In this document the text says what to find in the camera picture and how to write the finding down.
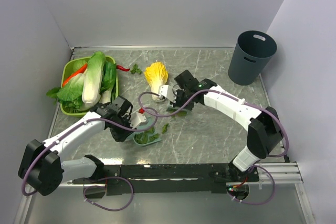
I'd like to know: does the green lettuce leaf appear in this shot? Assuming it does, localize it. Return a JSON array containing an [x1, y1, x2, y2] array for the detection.
[[46, 73, 85, 113]]

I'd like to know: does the green scrap table centre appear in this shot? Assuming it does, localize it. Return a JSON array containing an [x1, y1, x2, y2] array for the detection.
[[161, 123, 170, 134]]

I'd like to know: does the yellow napa cabbage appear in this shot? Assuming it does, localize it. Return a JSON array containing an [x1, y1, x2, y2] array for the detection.
[[144, 62, 169, 94]]

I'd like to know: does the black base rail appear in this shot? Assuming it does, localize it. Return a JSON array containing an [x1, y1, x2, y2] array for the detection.
[[72, 163, 259, 196]]

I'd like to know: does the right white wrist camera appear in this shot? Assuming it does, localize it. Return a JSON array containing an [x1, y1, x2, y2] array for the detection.
[[159, 85, 174, 102]]

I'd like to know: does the bok choy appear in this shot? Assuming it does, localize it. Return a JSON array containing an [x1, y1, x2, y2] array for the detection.
[[99, 62, 117, 104]]

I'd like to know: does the orange carrot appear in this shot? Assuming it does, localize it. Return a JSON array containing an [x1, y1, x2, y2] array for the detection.
[[62, 63, 88, 87]]

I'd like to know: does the green scrap right of cabbage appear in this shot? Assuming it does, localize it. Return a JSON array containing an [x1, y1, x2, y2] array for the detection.
[[172, 111, 187, 118]]

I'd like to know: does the green scrap near cabbage top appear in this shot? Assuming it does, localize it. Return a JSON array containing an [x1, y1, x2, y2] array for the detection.
[[130, 64, 142, 74]]

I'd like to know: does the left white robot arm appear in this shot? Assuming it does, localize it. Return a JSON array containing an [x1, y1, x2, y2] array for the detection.
[[18, 96, 134, 196]]

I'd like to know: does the dark grey waste bin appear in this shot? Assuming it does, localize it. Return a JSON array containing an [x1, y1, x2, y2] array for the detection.
[[228, 30, 277, 86]]

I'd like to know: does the aluminium frame rail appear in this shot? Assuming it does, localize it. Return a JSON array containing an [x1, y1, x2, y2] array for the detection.
[[13, 47, 316, 224]]

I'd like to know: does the teal dustpan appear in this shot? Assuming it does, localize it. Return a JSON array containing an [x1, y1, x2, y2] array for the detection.
[[129, 117, 161, 147]]

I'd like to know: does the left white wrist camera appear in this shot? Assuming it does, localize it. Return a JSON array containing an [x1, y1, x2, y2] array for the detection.
[[129, 111, 148, 129]]

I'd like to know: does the green scrap front centre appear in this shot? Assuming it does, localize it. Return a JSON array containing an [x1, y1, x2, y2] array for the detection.
[[133, 127, 159, 145]]

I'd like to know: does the teal hand brush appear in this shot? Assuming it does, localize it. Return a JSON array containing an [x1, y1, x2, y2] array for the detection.
[[166, 106, 187, 114]]

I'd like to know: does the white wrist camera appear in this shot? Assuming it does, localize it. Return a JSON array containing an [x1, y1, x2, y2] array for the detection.
[[129, 111, 148, 129], [159, 85, 174, 102]]

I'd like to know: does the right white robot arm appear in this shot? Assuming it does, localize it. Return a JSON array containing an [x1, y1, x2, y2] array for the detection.
[[173, 70, 284, 181]]

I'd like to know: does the red chili pepper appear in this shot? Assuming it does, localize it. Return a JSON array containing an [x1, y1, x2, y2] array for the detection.
[[116, 65, 131, 72]]

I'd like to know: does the white green napa cabbage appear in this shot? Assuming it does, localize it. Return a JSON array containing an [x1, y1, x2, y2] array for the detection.
[[82, 51, 106, 105]]

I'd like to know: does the green plastic basket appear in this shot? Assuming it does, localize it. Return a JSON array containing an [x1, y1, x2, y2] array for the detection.
[[56, 51, 119, 118]]

